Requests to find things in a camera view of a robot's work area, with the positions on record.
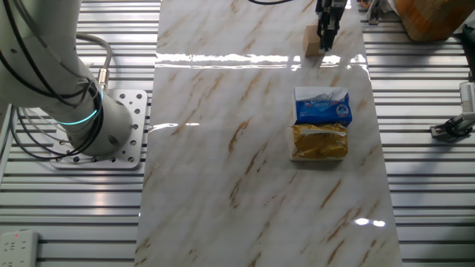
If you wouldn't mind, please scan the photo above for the black cable loop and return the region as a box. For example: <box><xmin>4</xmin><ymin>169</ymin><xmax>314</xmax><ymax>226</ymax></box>
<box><xmin>443</xmin><ymin>116</ymin><xmax>475</xmax><ymax>139</ymax></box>

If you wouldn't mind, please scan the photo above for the thick grey cable with connector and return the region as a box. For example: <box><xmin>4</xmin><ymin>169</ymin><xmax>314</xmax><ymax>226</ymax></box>
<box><xmin>76</xmin><ymin>33</ymin><xmax>114</xmax><ymax>92</ymax></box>

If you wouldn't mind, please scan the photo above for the brown cardboard box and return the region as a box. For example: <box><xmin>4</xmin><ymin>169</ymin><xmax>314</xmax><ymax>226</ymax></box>
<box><xmin>393</xmin><ymin>0</ymin><xmax>475</xmax><ymax>42</ymax></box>

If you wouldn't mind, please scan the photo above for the gold tissue pack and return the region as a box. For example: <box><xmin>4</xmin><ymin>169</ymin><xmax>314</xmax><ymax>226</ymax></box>
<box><xmin>289</xmin><ymin>123</ymin><xmax>350</xmax><ymax>162</ymax></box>

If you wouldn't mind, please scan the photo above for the white power strip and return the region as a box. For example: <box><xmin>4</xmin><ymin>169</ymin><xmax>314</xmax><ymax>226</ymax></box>
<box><xmin>0</xmin><ymin>228</ymin><xmax>40</xmax><ymax>267</ymax></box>

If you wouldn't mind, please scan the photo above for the aluminium corner bracket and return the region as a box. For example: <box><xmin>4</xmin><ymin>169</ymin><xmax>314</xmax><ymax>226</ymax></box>
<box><xmin>366</xmin><ymin>0</ymin><xmax>384</xmax><ymax>26</ymax></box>
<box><xmin>430</xmin><ymin>113</ymin><xmax>475</xmax><ymax>142</ymax></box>

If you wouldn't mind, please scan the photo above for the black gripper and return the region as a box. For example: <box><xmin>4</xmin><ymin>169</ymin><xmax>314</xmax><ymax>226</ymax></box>
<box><xmin>315</xmin><ymin>0</ymin><xmax>348</xmax><ymax>53</ymax></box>

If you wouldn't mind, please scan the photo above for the marble pattern board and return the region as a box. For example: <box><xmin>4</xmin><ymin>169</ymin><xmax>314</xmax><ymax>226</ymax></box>
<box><xmin>134</xmin><ymin>0</ymin><xmax>404</xmax><ymax>267</ymax></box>

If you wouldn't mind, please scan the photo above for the small silver camera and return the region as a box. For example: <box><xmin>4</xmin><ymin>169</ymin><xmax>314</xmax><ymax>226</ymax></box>
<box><xmin>459</xmin><ymin>81</ymin><xmax>475</xmax><ymax>113</ymax></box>

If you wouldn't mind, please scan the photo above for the thin black looped cable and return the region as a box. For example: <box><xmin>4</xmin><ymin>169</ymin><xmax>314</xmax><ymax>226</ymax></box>
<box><xmin>9</xmin><ymin>73</ymin><xmax>105</xmax><ymax>161</ymax></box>

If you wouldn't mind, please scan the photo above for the small wooden block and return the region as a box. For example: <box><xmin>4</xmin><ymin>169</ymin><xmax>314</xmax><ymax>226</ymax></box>
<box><xmin>302</xmin><ymin>24</ymin><xmax>327</xmax><ymax>58</ymax></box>

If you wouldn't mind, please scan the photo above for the blue tissue pack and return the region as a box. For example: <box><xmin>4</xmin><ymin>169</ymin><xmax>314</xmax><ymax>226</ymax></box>
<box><xmin>292</xmin><ymin>86</ymin><xmax>353</xmax><ymax>127</ymax></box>

